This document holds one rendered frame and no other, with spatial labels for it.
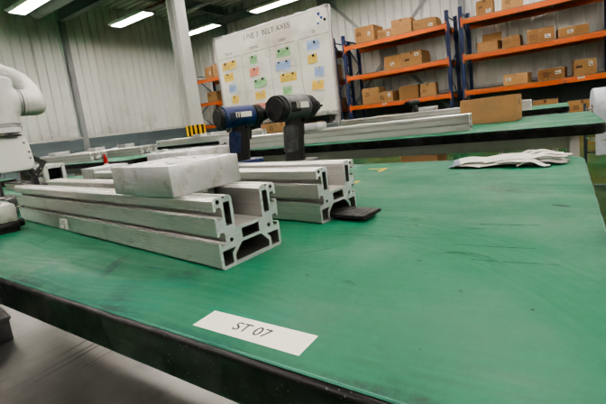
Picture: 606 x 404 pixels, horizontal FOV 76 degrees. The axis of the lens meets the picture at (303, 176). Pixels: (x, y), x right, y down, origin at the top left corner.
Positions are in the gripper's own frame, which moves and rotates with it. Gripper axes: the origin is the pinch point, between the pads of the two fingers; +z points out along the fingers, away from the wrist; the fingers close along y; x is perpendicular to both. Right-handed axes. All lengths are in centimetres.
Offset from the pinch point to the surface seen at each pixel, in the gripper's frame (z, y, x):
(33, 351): 62, -1, -33
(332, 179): 1, -21, 97
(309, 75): -50, -275, -106
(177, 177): -5, 5, 92
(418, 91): -40, -937, -281
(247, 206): 0, -2, 96
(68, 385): 62, -1, 2
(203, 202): -2, 5, 97
